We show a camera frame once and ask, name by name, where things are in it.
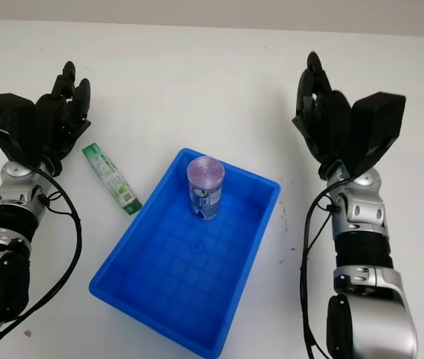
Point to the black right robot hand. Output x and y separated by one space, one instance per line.
327 123

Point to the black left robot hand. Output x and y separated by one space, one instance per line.
58 119

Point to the green rectangular gum pack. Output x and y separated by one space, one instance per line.
112 179

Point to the purple lidded cylindrical can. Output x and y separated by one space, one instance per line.
206 183

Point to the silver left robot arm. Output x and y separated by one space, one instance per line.
6 209

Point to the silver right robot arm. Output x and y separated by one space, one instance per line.
365 213

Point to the blue plastic tray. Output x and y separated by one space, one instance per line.
181 276

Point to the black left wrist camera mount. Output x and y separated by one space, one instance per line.
9 123

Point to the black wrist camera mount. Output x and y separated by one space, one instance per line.
9 123
378 123

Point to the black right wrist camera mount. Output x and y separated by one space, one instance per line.
378 123

